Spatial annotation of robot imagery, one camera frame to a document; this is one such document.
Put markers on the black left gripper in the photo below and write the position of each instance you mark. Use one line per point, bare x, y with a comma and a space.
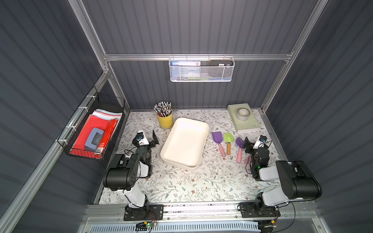
148, 144

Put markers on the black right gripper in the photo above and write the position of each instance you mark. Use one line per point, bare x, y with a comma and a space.
251, 148

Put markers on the purple pointed shovel pink handle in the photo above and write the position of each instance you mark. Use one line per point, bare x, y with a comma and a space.
240, 143

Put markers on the green shovel wooden handle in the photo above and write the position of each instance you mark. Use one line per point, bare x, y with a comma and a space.
229, 139

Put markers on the purple square shovel pink handle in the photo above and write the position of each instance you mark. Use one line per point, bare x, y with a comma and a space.
218, 138

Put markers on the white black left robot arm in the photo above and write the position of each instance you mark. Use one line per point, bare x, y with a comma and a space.
127, 168

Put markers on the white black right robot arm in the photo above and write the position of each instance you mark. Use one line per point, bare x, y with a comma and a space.
297, 182

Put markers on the pale green box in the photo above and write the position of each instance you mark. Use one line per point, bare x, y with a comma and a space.
243, 126

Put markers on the cream plastic storage tray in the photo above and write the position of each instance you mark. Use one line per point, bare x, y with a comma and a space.
185, 144

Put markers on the red stapler box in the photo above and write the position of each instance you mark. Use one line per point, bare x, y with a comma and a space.
107, 136

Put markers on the blue box in basket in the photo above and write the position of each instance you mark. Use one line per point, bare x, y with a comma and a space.
183, 70

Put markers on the yellow pencil cup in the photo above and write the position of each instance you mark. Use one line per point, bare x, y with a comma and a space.
166, 121

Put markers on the white tape roll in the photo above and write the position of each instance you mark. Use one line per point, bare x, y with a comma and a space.
243, 114

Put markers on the bundle of pencils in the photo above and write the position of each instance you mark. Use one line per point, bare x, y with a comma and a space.
163, 109

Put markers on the floral table mat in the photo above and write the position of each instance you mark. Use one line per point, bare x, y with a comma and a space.
216, 179

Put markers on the red folder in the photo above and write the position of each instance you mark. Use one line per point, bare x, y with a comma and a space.
92, 122

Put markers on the small green circuit board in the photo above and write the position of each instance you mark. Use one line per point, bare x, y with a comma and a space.
145, 226

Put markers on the white vented panel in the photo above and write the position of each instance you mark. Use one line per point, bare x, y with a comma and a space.
239, 226

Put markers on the black device in basket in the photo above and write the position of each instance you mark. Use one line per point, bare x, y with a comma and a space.
221, 68

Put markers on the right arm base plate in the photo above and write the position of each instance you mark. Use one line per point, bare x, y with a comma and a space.
253, 210

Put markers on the black wire side basket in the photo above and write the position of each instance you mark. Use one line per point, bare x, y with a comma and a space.
101, 105

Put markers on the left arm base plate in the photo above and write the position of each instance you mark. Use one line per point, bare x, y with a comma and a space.
154, 211

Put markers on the white wire wall basket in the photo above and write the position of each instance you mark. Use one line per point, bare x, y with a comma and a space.
204, 69

